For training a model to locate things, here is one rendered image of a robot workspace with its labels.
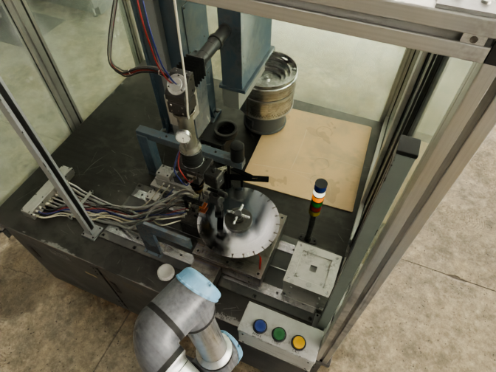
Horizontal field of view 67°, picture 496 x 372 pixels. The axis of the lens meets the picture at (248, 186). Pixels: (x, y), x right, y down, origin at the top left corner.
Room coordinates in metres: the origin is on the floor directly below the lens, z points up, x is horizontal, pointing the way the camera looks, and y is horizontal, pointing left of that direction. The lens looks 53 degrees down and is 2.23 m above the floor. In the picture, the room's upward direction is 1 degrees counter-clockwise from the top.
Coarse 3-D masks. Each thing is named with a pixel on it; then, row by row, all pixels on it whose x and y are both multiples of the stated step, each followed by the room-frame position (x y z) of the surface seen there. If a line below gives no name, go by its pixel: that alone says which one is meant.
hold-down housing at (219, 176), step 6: (210, 168) 0.80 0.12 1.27; (216, 168) 0.82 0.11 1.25; (204, 174) 0.79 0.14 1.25; (210, 174) 0.79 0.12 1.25; (216, 174) 0.79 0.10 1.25; (222, 174) 0.80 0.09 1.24; (204, 180) 0.80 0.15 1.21; (210, 180) 0.78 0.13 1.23; (216, 180) 0.77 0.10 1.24; (222, 180) 0.80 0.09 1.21; (210, 186) 0.78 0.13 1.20; (216, 186) 0.77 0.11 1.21; (210, 192) 0.81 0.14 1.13; (210, 198) 0.79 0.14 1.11; (216, 198) 0.78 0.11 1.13; (222, 198) 0.80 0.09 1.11; (216, 204) 0.78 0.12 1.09
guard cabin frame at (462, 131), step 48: (192, 0) 0.45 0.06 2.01; (240, 0) 0.43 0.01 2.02; (288, 0) 0.41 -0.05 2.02; (336, 0) 0.39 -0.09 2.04; (384, 0) 0.37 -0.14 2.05; (432, 0) 0.36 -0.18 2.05; (480, 0) 0.36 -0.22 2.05; (48, 48) 1.63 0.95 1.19; (432, 48) 0.34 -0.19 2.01; (480, 48) 0.33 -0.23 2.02; (480, 96) 0.32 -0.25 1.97; (384, 144) 1.01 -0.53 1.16; (432, 144) 0.35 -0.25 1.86; (480, 144) 0.31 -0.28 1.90; (432, 192) 0.31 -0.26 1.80; (384, 240) 0.32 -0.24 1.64; (336, 336) 0.32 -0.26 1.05
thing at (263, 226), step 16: (240, 192) 0.94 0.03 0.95; (256, 192) 0.94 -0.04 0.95; (208, 208) 0.86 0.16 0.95; (224, 208) 0.86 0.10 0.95; (256, 208) 0.85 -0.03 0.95; (272, 208) 0.85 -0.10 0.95; (208, 224) 0.78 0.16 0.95; (224, 224) 0.78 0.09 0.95; (256, 224) 0.78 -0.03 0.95; (272, 224) 0.78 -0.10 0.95; (208, 240) 0.71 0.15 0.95; (224, 240) 0.71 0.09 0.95; (240, 240) 0.71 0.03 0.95; (256, 240) 0.71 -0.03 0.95; (272, 240) 0.71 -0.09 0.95; (240, 256) 0.64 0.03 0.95
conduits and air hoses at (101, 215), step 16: (64, 176) 1.16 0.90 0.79; (48, 192) 1.06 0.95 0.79; (176, 192) 0.98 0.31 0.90; (192, 192) 0.97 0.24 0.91; (32, 208) 0.97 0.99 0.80; (96, 208) 0.99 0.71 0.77; (112, 208) 0.98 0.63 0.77; (144, 208) 0.97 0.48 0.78; (160, 208) 0.90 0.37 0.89; (112, 224) 0.90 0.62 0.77; (160, 224) 0.80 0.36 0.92
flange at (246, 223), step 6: (234, 210) 0.84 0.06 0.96; (246, 210) 0.84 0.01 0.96; (228, 216) 0.81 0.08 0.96; (234, 216) 0.80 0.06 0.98; (228, 222) 0.78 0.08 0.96; (240, 222) 0.78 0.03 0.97; (246, 222) 0.78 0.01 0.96; (228, 228) 0.76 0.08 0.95; (234, 228) 0.76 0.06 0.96; (240, 228) 0.75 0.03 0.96; (246, 228) 0.75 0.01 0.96
